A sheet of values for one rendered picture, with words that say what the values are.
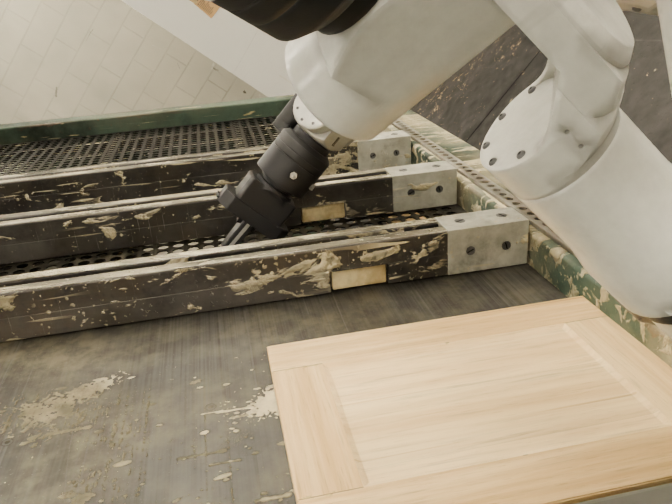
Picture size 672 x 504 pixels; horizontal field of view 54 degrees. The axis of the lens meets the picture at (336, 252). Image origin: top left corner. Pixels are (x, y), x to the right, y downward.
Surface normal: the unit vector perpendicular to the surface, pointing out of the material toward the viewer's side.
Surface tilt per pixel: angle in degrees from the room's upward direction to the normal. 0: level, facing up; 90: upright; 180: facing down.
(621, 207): 86
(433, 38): 105
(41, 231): 90
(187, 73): 90
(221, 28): 90
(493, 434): 51
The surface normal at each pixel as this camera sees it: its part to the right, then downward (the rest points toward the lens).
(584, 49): -0.22, 0.69
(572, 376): -0.07, -0.92
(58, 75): 0.11, 0.48
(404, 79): 0.07, 0.85
